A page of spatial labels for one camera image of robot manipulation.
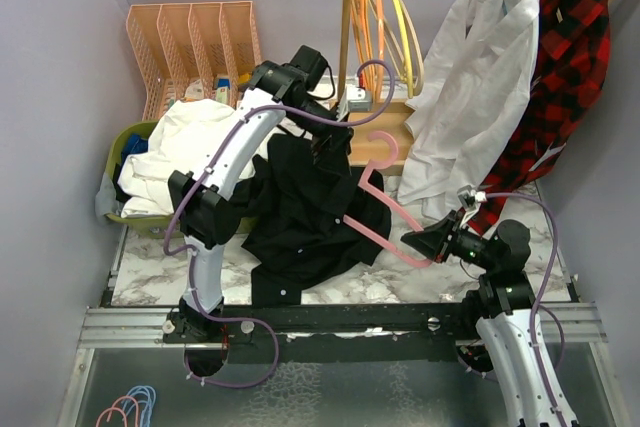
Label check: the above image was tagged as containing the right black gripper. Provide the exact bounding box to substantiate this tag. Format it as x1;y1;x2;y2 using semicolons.
402;209;499;271

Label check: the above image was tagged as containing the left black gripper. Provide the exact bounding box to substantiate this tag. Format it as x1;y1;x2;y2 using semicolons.
287;97;354;178

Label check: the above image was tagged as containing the pink hanger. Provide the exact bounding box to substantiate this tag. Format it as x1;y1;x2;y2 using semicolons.
95;395;143;427
343;131;432;269

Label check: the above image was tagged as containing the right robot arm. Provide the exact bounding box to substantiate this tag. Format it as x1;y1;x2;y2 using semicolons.
401;211;580;426

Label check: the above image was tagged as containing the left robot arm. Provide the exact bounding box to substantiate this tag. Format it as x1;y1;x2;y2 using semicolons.
167;45;353;342

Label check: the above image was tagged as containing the white hanging shirt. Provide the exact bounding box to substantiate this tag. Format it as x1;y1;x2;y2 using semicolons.
397;0;540;219

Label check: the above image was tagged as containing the white shirt in basket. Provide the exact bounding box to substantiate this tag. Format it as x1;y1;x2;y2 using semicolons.
118;99;240;218

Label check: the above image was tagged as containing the orange hanger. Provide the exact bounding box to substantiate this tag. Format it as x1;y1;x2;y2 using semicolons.
351;0;389;98

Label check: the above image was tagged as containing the yellow hanger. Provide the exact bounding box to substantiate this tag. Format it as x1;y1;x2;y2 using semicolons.
368;0;424;99

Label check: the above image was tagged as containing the red black plaid shirt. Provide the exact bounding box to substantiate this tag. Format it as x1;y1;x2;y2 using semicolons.
470;0;611;234

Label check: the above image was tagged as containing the blue hanger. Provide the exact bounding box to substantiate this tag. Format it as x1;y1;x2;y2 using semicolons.
121;385;157;427

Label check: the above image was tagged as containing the pink hanger on floor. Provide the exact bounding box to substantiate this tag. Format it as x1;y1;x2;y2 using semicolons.
95;395;143;427

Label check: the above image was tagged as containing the wooden clothes rack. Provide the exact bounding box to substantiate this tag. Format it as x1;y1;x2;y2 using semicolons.
336;0;620;175

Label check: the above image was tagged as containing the pink mesh file organizer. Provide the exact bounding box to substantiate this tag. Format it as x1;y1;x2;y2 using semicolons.
126;1;262;120

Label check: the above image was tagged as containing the green laundry basket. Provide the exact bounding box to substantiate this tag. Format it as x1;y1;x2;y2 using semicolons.
102;119;251;236

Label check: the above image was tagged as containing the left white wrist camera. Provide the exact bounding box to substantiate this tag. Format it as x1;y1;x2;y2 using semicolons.
337;86;373;120

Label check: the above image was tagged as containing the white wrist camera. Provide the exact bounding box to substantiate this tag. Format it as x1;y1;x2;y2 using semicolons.
337;86;373;120
457;185;487;225

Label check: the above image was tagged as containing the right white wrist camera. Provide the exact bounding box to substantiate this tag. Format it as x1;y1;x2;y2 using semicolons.
457;185;487;225

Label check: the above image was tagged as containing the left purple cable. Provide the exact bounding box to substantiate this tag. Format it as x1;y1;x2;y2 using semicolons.
163;59;396;391

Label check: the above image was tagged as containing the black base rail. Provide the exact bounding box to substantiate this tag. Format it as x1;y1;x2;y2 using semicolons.
162;300;519;364

